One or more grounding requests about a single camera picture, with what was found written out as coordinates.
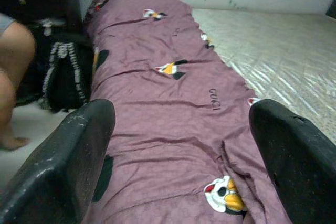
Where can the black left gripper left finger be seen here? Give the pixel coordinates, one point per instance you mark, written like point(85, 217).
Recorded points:
point(57, 161)

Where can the person in grey shorts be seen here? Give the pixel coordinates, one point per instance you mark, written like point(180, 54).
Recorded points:
point(13, 51)

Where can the black bag white trim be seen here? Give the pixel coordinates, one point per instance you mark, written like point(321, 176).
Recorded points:
point(65, 77)

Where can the purple cartoon print blanket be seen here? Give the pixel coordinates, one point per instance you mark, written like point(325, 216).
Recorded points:
point(170, 116)

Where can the white quilted mattress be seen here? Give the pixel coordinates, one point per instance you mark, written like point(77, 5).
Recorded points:
point(288, 51)

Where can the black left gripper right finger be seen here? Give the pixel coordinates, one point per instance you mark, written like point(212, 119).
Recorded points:
point(304, 161)

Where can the black tufted headboard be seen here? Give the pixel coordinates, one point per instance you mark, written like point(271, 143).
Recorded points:
point(332, 6)

